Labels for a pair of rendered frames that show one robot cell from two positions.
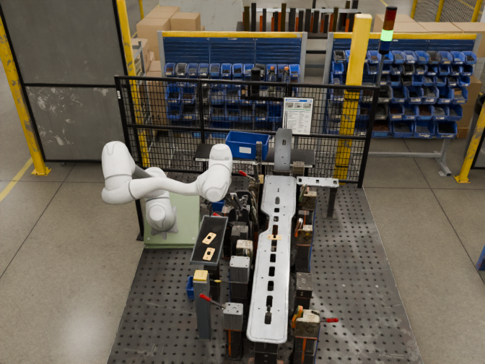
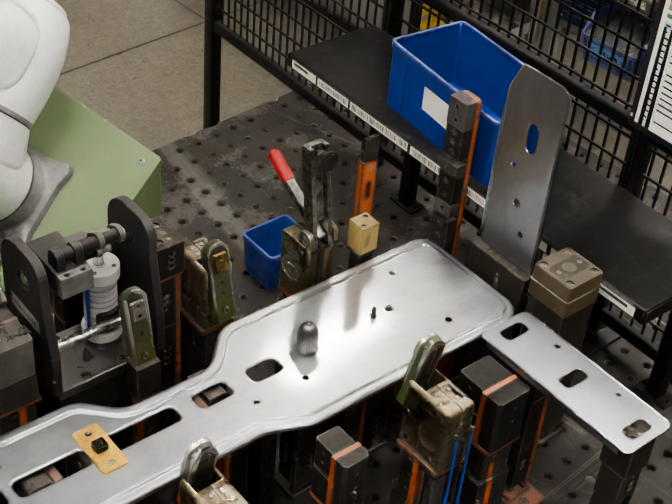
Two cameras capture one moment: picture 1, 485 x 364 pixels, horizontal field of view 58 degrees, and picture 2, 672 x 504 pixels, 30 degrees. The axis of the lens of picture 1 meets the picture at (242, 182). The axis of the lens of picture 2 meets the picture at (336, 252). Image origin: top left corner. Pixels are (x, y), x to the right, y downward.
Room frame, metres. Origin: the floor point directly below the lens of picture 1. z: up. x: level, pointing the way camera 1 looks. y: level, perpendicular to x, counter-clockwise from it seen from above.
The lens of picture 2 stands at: (1.31, -1.12, 2.24)
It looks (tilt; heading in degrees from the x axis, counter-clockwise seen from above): 39 degrees down; 41
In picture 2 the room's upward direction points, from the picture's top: 6 degrees clockwise
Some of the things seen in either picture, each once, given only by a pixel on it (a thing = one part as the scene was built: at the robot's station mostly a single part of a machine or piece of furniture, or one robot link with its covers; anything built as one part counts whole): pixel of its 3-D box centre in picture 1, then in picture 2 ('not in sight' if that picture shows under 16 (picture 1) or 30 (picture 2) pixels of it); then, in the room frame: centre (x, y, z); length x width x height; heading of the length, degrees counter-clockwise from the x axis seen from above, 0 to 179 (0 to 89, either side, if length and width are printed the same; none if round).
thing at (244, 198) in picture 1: (241, 230); (89, 359); (2.07, 0.00, 0.94); 0.18 x 0.13 x 0.49; 173
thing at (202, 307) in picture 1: (203, 308); not in sight; (1.49, 0.20, 0.92); 0.08 x 0.08 x 0.44; 83
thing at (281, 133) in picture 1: (283, 149); (522, 171); (2.67, -0.28, 1.17); 0.12 x 0.01 x 0.34; 83
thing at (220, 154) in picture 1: (220, 162); not in sight; (1.71, 0.10, 1.66); 0.13 x 0.11 x 0.16; 175
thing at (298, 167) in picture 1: (296, 184); (548, 352); (2.66, -0.40, 0.88); 0.08 x 0.08 x 0.36; 83
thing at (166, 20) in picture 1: (175, 49); not in sight; (7.01, 1.07, 0.52); 1.20 x 0.80 x 1.05; 175
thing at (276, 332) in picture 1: (275, 240); (89, 461); (1.92, -0.19, 1.00); 1.38 x 0.22 x 0.02; 173
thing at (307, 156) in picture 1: (254, 154); (489, 154); (2.86, -0.09, 1.01); 0.90 x 0.22 x 0.03; 83
